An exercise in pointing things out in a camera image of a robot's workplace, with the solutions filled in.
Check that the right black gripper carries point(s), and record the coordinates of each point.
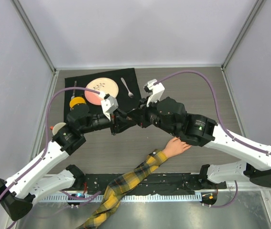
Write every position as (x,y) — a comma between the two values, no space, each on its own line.
(140,114)

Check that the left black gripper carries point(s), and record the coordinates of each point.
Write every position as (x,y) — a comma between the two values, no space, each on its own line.
(119,120)

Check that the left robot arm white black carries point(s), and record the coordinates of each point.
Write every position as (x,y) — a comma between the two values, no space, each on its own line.
(20,192)

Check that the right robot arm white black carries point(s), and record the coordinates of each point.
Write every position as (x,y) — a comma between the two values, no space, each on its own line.
(170,116)

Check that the black cloth placemat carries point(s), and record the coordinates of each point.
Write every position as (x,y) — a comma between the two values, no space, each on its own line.
(125,102)

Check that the silver fork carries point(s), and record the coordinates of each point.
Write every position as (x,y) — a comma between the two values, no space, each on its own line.
(130,94)

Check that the pink ceramic plate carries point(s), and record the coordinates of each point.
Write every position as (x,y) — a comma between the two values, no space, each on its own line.
(105,85)

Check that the yellow cup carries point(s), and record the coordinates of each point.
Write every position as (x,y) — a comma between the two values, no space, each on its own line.
(76,101)

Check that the silver knife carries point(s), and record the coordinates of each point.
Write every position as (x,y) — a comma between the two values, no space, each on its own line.
(74,90)

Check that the white cup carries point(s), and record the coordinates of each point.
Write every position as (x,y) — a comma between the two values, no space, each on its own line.
(57,127)

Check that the yellow plaid sleeve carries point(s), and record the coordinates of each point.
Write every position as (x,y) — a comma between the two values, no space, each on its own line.
(121,186)

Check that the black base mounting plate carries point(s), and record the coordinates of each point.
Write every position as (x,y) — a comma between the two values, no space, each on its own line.
(156,183)

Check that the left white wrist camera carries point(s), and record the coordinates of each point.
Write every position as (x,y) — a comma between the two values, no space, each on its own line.
(109,104)

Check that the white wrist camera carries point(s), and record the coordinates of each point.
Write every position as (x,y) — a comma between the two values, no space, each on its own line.
(155,91)
(109,104)

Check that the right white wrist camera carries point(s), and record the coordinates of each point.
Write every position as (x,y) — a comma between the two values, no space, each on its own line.
(155,91)

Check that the white slotted cable duct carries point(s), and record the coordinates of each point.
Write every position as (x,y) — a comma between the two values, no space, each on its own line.
(60,197)

